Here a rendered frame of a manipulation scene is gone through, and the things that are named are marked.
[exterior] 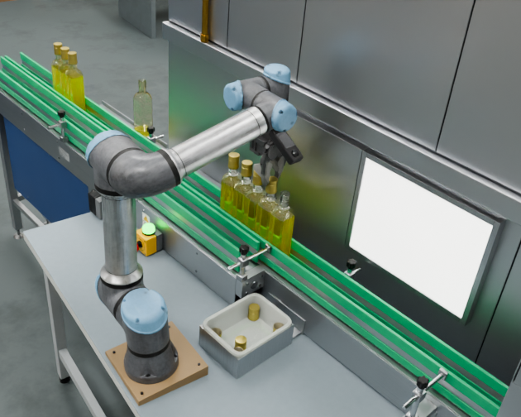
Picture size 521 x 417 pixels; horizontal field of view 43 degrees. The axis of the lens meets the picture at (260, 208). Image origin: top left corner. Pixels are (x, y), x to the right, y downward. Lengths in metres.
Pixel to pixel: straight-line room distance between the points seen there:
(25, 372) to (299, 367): 1.41
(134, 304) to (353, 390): 0.66
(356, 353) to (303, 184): 0.54
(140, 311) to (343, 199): 0.67
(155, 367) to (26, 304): 1.55
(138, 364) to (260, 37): 1.03
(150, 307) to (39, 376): 1.29
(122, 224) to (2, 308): 1.67
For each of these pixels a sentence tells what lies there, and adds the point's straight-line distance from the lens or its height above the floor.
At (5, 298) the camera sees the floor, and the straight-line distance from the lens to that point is 3.37.
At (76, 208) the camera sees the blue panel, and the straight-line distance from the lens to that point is 2.91.
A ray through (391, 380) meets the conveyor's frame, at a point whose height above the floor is 0.83.
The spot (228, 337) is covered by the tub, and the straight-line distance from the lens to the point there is 2.00.
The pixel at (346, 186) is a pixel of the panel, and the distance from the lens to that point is 1.95.
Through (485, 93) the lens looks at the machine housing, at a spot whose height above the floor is 1.60.
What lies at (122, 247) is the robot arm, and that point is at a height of 1.12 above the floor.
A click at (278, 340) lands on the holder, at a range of 1.96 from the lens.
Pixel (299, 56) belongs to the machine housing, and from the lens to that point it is 1.99.
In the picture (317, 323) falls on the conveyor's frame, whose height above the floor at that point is 0.83.
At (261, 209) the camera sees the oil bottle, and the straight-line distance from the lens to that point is 2.02.
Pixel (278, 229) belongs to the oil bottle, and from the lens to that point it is 1.99.
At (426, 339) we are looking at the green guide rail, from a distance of 1.86.
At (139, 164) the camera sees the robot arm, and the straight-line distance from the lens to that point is 1.54.
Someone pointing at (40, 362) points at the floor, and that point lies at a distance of 3.04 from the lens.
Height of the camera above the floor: 2.20
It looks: 34 degrees down
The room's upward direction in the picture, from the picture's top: 5 degrees clockwise
